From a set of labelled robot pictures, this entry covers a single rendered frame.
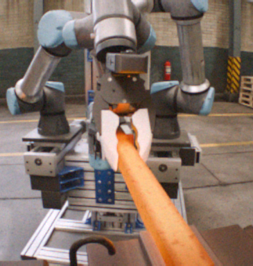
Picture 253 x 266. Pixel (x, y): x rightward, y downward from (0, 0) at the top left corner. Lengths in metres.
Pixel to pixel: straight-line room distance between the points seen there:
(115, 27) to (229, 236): 0.37
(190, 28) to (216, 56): 7.19
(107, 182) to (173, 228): 1.00
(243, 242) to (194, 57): 0.82
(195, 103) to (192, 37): 0.26
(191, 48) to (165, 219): 0.80
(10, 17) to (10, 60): 1.12
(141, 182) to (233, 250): 0.13
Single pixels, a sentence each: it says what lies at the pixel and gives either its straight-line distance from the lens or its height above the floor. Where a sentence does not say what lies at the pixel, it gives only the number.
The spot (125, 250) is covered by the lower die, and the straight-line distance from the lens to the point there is 0.25.
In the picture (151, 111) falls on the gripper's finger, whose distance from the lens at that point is 0.44.
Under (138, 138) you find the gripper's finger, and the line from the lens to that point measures 0.42.
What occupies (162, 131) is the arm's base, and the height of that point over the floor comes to 0.85.
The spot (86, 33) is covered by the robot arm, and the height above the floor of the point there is 1.21.
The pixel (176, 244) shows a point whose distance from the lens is 0.23.
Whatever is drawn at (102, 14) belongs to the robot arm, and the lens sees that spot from 0.51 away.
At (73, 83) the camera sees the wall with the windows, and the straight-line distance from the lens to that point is 7.31.
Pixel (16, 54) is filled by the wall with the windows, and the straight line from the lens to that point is 7.46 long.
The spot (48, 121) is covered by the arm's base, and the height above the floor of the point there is 0.88.
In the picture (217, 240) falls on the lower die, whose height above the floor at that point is 0.99.
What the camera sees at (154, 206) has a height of 1.01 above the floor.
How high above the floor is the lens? 1.15
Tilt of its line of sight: 17 degrees down
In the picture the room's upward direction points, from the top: straight up
